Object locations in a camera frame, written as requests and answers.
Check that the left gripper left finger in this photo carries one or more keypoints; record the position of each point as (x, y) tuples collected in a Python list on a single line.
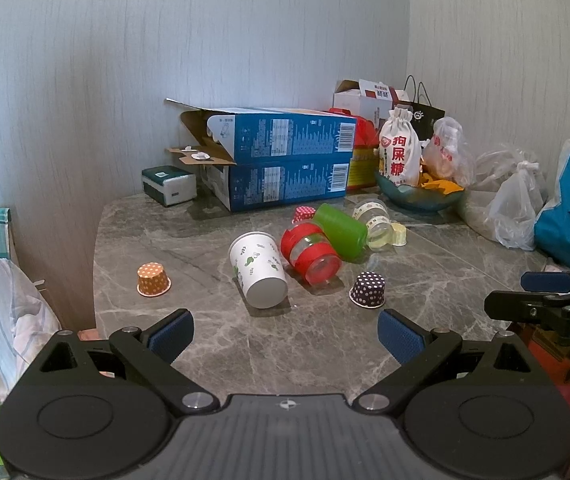
[(148, 356)]

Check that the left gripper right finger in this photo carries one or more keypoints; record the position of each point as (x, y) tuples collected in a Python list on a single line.
[(425, 356)]

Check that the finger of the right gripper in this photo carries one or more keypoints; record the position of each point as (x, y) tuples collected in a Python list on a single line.
[(546, 282)]

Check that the white paper cup leaf print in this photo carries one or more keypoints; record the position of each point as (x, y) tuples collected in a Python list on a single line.
[(258, 268)]

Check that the green plastic cup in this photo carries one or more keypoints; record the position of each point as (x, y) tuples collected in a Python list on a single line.
[(347, 235)]

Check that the orange dotted cupcake liner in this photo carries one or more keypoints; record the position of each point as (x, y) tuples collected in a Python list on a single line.
[(153, 280)]

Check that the purple dotted cupcake liner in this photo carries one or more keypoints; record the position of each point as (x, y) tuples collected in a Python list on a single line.
[(368, 292)]

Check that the grey plastic bag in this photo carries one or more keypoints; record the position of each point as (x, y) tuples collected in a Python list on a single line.
[(506, 198)]

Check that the orange snack packets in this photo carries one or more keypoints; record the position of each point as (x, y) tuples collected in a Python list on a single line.
[(442, 186)]

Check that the dark green bowl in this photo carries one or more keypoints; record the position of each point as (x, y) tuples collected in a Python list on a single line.
[(416, 199)]

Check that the clear plastic snack bag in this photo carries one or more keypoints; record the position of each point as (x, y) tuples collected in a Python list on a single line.
[(447, 155)]

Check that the red banded glass jar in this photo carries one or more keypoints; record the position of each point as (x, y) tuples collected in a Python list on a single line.
[(307, 249)]

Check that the small green white box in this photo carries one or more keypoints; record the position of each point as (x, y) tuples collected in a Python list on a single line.
[(169, 185)]

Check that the red dotted cupcake liner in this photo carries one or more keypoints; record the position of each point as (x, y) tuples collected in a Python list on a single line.
[(303, 213)]

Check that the red yellow tin box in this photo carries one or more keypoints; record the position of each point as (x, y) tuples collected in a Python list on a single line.
[(365, 160)]

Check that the black paper shopping bag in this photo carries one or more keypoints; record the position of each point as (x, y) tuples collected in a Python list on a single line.
[(424, 114)]

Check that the lower blue cardboard box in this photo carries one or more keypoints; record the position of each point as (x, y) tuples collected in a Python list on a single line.
[(245, 188)]

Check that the blue cardboard box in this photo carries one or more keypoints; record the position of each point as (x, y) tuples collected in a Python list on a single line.
[(245, 188), (230, 136)]

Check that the upper blue cardboard box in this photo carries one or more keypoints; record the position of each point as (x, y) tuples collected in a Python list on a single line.
[(230, 136)]

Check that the white red cardboard box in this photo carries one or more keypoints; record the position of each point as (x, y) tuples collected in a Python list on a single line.
[(368, 99)]

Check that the white drawstring candy bag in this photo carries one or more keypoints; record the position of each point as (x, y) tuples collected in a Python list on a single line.
[(399, 150)]

